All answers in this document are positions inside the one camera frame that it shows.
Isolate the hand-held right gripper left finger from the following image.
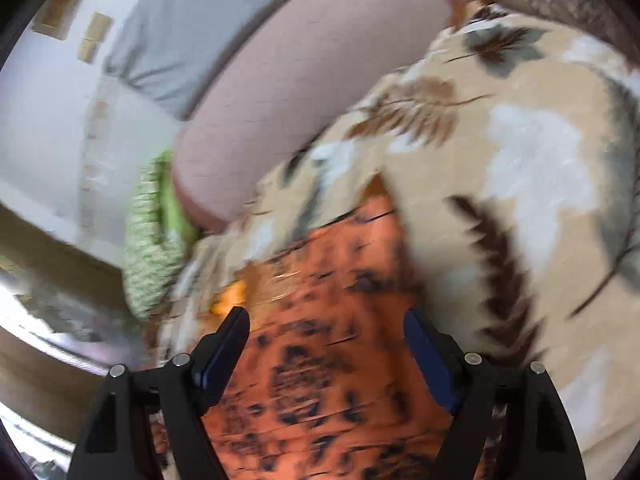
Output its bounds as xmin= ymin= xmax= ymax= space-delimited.
xmin=67 ymin=306 xmax=251 ymax=480

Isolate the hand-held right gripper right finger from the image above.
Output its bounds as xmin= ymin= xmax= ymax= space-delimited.
xmin=404 ymin=308 xmax=587 ymax=480

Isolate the orange black floral cloth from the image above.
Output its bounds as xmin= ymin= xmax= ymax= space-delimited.
xmin=150 ymin=175 xmax=501 ymax=480

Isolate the green white patterned pillow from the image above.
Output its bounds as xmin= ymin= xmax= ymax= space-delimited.
xmin=122 ymin=150 xmax=201 ymax=321

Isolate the beige leaf print blanket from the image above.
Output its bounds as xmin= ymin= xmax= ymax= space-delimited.
xmin=145 ymin=5 xmax=640 ymax=480

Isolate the pink bolster cushion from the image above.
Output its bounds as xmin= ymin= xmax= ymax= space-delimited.
xmin=170 ymin=0 xmax=486 ymax=233

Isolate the grey pillow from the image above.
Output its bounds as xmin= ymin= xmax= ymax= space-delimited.
xmin=102 ymin=0 xmax=346 ymax=121

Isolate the wooden bed frame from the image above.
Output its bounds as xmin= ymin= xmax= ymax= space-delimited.
xmin=0 ymin=205 xmax=151 ymax=441

